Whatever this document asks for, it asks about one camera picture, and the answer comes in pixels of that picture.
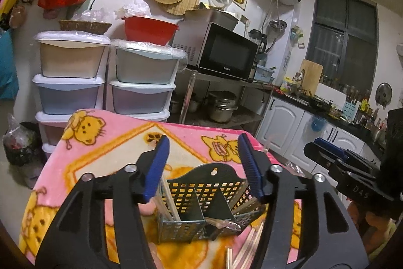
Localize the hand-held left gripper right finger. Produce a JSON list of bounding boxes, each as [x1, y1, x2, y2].
[[238, 133, 369, 269]]

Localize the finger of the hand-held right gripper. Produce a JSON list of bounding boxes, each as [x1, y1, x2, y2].
[[304, 142, 380, 176], [315, 137, 381, 169]]

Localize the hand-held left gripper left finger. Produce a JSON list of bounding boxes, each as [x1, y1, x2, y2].
[[35, 135, 171, 269]]

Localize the group of wooden chopsticks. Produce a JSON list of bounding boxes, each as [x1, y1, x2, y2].
[[159, 179, 266, 269]]

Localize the dark green perforated utensil holder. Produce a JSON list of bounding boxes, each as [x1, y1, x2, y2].
[[156, 164, 268, 246]]

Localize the person's right hand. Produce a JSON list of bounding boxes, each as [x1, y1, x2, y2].
[[348, 199, 391, 244]]

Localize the blue hanging plastic bag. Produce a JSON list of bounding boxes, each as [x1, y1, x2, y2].
[[310, 116, 328, 132]]

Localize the light blue knife block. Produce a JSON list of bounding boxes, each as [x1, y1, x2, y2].
[[343, 100, 359, 123]]

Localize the black wok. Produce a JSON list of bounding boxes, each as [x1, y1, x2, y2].
[[309, 99, 334, 109]]

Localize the pink printed blanket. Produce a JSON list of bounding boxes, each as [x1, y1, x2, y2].
[[19, 108, 303, 269]]

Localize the white kitchen cabinet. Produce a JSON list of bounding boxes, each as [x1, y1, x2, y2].
[[255, 96, 385, 175]]

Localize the large steel pot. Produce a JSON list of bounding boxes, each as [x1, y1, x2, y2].
[[208, 91, 239, 123]]

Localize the hanging pot lid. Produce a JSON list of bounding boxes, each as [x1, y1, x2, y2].
[[375, 82, 393, 109]]

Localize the wooden cutting board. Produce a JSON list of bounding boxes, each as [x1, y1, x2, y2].
[[297, 59, 324, 93]]

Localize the lilac storage bin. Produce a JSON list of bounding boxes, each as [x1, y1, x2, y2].
[[109, 80, 176, 114]]

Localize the stainless steel rack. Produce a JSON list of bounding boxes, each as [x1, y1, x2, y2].
[[176, 67, 274, 135]]

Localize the light blue box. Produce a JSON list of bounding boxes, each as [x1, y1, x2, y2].
[[253, 64, 276, 82]]

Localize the grey-green storage bin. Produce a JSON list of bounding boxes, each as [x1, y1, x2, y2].
[[111, 39, 187, 84]]

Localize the dark window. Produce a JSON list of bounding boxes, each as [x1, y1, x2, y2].
[[307, 0, 378, 93]]

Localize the pink storage bin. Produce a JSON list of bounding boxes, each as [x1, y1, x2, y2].
[[35, 111, 76, 146]]

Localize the black microwave oven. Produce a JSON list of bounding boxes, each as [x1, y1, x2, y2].
[[172, 22, 259, 80]]

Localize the black blender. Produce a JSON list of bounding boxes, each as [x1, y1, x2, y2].
[[250, 29, 268, 53]]

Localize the hanging steel pot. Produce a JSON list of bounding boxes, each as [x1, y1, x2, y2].
[[268, 19, 288, 39]]

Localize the black trash bag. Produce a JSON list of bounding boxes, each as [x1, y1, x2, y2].
[[3, 114, 41, 188]]

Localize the red plastic basin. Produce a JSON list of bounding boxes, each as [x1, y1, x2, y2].
[[121, 16, 180, 46]]

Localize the cream storage bin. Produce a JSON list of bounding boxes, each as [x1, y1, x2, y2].
[[34, 31, 111, 79]]

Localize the metal baking pan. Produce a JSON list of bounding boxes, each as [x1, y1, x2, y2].
[[184, 8, 239, 32]]

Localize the wicker basket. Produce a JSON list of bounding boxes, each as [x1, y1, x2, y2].
[[59, 20, 112, 35]]

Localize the white plastic bag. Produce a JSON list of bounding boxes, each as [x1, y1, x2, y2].
[[115, 0, 152, 20]]

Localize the teal hanging bag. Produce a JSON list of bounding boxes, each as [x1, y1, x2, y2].
[[0, 29, 18, 99]]

